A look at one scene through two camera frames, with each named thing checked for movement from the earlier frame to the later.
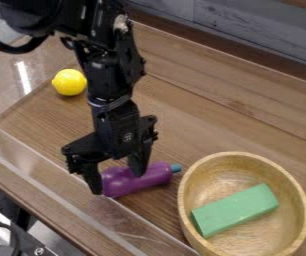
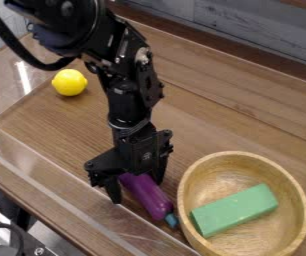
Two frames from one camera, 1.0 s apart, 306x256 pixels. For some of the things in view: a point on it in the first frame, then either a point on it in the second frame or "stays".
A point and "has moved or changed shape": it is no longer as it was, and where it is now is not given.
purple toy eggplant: (119, 181) has moved or changed shape
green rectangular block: (225, 213) stays
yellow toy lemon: (70, 82) stays
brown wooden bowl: (276, 232) stays
